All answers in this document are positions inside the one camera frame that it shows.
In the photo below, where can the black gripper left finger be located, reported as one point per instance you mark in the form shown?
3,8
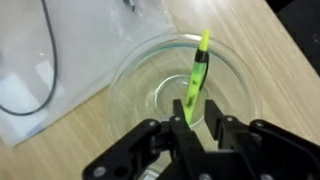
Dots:
180,146

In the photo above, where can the clear glass bowl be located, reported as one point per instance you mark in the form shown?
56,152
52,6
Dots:
140,83

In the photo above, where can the green pen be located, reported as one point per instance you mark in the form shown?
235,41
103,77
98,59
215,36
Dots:
195,76

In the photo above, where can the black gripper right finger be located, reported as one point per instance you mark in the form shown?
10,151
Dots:
266,150

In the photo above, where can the clear plastic bag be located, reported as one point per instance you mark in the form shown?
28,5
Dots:
86,40

